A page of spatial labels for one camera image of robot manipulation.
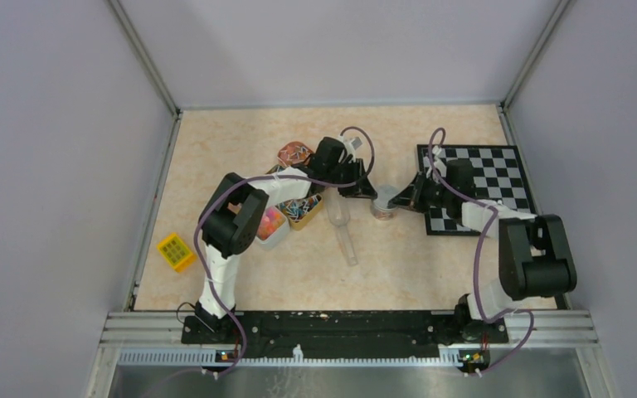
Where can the clear glass jar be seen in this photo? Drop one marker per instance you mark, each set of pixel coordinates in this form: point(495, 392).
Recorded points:
point(382, 215)

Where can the gold lollipop tin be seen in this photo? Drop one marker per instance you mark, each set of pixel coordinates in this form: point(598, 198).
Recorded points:
point(302, 209)

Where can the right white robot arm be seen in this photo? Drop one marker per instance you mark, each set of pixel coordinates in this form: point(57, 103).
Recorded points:
point(534, 256)

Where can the pink candy tin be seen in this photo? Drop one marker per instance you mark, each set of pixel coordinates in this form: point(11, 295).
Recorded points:
point(293, 153)

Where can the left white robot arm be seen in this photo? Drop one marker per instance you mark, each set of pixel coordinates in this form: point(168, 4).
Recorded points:
point(230, 220)

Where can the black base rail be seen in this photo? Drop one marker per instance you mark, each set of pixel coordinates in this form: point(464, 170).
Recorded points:
point(343, 334)

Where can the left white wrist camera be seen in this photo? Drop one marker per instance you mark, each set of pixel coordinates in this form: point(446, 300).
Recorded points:
point(351, 145)

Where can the yellow plastic cube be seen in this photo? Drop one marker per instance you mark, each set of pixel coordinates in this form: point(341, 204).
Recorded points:
point(176, 252)

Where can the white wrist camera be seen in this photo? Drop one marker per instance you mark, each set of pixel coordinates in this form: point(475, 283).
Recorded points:
point(351, 145)
point(435, 166)

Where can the silver round lid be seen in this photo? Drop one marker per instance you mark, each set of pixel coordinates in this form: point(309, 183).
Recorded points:
point(384, 194)

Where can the white star candy tin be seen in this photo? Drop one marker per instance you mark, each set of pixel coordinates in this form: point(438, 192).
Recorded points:
point(274, 227)

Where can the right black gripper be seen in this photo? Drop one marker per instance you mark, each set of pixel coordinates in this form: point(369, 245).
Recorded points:
point(408, 198)

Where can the clear plastic scoop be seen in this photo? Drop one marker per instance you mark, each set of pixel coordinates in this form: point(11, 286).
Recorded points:
point(339, 216)

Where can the black white chessboard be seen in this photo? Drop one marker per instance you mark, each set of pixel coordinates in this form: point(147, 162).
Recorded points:
point(498, 175)

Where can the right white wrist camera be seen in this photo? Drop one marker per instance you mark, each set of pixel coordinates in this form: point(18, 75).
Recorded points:
point(435, 166)

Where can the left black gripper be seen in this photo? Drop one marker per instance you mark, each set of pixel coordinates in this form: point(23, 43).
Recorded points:
point(362, 189)

